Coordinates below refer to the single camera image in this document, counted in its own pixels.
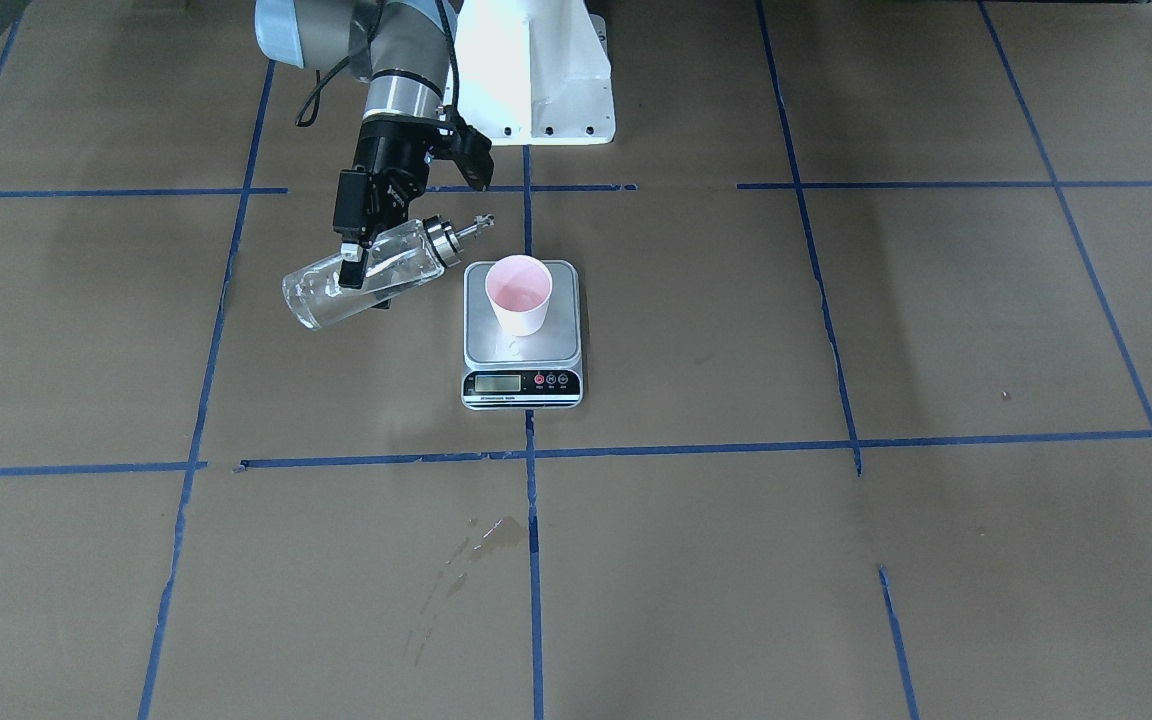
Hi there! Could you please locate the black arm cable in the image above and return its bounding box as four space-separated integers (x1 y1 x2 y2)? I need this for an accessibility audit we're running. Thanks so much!
296 0 467 131

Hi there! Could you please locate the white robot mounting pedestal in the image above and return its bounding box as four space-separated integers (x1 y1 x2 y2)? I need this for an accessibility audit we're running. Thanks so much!
445 1 617 146

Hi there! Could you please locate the clear glass sauce bottle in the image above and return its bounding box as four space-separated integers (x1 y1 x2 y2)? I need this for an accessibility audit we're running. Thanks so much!
282 214 495 331

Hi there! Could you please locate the silver digital kitchen scale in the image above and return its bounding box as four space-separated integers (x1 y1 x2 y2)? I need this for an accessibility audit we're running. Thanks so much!
461 260 585 410

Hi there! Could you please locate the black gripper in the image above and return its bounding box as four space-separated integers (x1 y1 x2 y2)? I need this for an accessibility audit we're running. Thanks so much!
333 115 442 290

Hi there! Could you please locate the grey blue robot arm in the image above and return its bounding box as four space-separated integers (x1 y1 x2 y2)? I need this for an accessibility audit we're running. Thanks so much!
0 1 493 290

